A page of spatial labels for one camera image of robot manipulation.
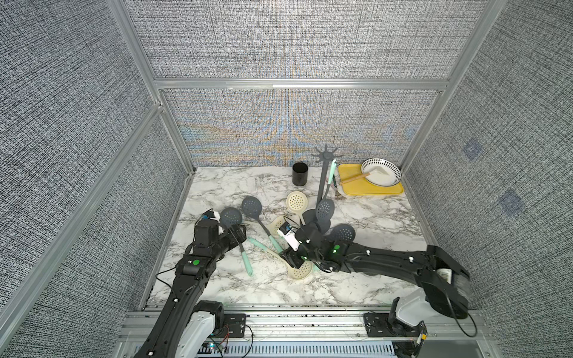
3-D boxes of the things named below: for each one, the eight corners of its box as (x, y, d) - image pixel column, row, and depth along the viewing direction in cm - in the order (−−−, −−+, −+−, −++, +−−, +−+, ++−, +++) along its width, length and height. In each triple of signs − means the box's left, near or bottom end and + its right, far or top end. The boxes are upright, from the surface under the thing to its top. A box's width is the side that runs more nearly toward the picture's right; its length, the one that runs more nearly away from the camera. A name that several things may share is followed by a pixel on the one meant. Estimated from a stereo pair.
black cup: (292, 186, 112) (293, 176, 106) (292, 171, 119) (292, 161, 113) (307, 186, 112) (309, 176, 106) (306, 171, 119) (307, 161, 113)
